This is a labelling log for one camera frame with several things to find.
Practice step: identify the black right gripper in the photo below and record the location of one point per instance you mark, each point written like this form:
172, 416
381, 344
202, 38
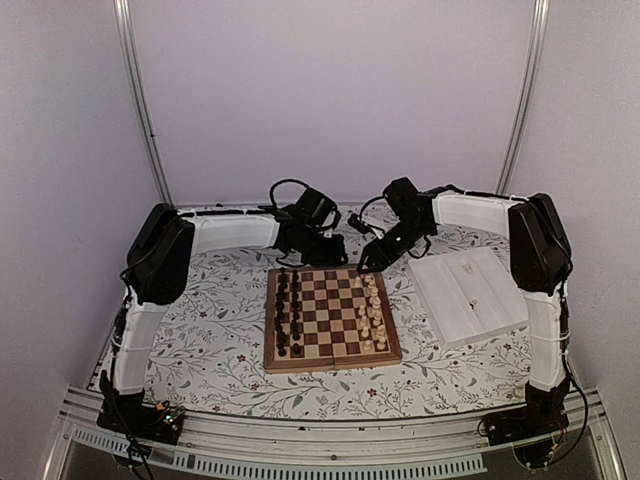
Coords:
380, 264

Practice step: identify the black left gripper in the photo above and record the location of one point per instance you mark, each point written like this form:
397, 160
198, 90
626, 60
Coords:
335, 257

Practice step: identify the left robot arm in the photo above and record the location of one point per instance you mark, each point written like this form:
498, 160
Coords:
156, 276

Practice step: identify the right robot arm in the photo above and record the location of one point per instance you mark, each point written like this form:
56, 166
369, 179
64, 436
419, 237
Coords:
540, 264

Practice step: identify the row of dark chess pieces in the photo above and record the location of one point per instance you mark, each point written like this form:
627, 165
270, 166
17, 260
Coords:
288, 314

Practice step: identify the wooden chess board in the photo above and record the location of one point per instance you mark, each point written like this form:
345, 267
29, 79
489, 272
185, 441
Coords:
336, 319

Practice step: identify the white three-compartment plastic tray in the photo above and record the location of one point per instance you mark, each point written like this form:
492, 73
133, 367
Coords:
445, 290

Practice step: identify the floral patterned table mat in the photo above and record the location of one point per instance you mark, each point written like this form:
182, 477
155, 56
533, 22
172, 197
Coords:
208, 351

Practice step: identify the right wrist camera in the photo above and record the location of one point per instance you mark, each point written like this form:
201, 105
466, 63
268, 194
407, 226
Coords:
355, 221

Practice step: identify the front aluminium rail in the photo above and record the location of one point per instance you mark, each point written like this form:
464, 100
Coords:
214, 446

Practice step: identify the right aluminium frame post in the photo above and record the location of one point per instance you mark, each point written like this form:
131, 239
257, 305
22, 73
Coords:
532, 64

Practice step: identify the aluminium frame post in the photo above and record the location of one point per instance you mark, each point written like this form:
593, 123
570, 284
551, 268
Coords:
532, 64
124, 23

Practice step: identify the left aluminium frame post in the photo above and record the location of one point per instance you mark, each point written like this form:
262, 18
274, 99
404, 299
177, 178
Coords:
124, 23

